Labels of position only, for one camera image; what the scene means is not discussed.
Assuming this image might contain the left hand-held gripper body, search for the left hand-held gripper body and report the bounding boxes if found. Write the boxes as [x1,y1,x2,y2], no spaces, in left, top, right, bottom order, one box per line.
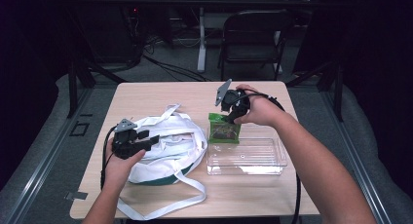
[111,118,148,161]

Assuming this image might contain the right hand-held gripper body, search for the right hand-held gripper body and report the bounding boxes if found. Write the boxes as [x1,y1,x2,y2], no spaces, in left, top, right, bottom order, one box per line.
[213,78,251,121]

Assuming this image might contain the green snack packet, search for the green snack packet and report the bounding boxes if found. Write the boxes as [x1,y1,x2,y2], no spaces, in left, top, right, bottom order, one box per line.
[207,112,243,145]

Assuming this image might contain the white tote bag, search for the white tote bag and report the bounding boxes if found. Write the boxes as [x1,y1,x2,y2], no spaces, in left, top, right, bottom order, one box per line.
[116,102,209,222]

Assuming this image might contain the clear plastic container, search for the clear plastic container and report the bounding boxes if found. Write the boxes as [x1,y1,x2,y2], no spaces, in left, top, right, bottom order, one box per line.
[206,124,289,176]

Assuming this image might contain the person's right hand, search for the person's right hand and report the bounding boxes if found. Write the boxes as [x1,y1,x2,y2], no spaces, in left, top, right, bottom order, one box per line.
[233,83,288,129]

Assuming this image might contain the person's left hand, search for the person's left hand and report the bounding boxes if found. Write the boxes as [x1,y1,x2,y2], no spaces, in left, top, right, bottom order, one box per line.
[102,138,147,193]

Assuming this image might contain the black folding chair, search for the black folding chair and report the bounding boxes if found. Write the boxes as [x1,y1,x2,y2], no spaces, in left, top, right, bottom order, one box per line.
[217,9,295,83]

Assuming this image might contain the grey tape piece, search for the grey tape piece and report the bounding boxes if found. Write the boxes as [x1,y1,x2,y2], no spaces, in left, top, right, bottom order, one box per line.
[63,191,89,202]

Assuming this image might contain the black metal stand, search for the black metal stand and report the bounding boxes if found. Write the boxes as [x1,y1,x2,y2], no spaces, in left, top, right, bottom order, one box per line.
[65,57,129,120]
[285,59,346,123]

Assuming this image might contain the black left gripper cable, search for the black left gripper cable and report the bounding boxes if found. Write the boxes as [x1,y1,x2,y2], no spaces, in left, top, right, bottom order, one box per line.
[99,125,119,191]

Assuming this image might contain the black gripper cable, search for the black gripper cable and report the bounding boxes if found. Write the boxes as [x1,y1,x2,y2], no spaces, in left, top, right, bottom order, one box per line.
[239,90,302,224]
[99,125,119,191]

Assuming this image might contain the black floor cables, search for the black floor cables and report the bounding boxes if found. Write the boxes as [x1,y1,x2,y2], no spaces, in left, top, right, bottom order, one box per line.
[141,53,212,83]

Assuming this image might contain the metal floor rail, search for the metal floor rail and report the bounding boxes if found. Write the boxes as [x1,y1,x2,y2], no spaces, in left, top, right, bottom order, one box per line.
[2,87,95,224]
[319,87,394,224]

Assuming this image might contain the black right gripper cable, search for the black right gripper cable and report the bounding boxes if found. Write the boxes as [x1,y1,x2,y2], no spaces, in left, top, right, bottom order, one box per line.
[239,90,302,224]

